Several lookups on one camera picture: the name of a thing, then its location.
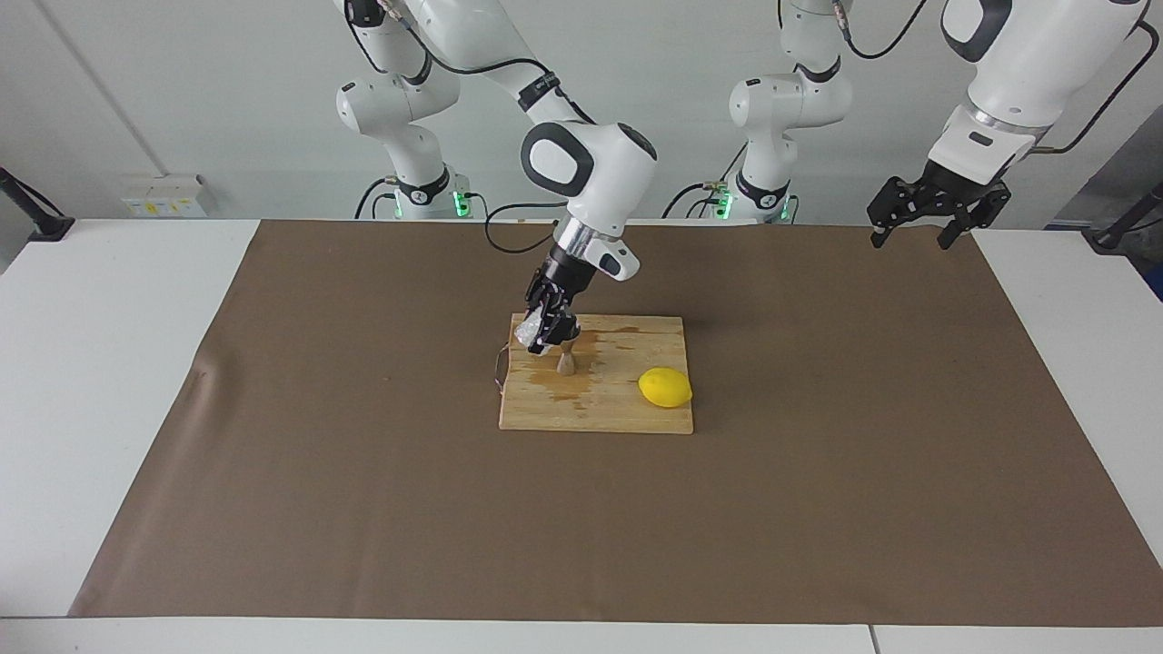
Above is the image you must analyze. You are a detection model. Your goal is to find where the brown paper table mat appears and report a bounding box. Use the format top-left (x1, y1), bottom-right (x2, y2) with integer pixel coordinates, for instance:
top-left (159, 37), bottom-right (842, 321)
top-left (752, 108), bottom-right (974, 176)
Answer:
top-left (68, 218), bottom-right (1163, 628)

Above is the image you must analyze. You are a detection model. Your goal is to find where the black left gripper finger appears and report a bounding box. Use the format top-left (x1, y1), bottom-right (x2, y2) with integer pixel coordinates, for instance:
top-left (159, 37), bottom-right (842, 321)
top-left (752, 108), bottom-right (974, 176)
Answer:
top-left (868, 177), bottom-right (932, 248)
top-left (939, 182), bottom-right (1012, 251)

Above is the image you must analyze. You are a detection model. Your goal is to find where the wooden cutting board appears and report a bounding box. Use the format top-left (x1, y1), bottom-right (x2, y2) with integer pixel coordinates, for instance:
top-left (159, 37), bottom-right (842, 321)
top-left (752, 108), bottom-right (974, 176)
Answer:
top-left (493, 313), bottom-right (694, 435)

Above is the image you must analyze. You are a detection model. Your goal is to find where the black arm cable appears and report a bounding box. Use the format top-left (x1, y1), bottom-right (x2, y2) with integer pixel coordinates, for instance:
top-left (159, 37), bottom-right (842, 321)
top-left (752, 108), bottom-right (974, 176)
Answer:
top-left (377, 0), bottom-right (591, 255)
top-left (836, 0), bottom-right (1163, 155)

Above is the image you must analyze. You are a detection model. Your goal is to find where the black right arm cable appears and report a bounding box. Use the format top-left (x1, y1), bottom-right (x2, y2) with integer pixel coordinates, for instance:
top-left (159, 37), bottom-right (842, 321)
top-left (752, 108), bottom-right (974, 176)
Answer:
top-left (377, 0), bottom-right (591, 255)

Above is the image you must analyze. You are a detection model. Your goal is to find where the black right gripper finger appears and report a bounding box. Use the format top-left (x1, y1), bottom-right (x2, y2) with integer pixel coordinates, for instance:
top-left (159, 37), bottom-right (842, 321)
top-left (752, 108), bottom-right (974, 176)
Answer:
top-left (525, 280), bottom-right (557, 328)
top-left (529, 309), bottom-right (582, 355)

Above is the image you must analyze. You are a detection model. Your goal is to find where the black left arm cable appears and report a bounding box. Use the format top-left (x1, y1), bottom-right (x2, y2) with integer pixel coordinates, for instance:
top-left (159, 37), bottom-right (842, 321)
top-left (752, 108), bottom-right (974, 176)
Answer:
top-left (836, 0), bottom-right (1163, 155)

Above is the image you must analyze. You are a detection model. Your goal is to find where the black clamp stand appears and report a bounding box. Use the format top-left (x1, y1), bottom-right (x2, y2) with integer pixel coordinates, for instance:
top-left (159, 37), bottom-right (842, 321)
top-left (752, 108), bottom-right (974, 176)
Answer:
top-left (1090, 182), bottom-right (1163, 254)
top-left (0, 167), bottom-right (75, 243)

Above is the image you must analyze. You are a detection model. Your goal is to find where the yellow lemon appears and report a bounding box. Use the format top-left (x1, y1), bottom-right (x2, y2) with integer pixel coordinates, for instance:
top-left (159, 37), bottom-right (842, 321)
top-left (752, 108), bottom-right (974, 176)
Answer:
top-left (638, 367), bottom-right (693, 409)

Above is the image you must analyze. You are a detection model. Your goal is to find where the white wall socket box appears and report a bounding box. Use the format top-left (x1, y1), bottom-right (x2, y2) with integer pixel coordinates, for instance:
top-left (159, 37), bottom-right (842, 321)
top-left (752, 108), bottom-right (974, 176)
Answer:
top-left (121, 174), bottom-right (208, 219)

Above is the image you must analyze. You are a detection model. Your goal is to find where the black base cable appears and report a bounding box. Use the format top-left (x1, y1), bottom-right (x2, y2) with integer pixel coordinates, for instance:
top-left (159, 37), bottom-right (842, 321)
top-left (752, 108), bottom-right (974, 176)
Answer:
top-left (661, 136), bottom-right (755, 221)
top-left (356, 175), bottom-right (401, 221)

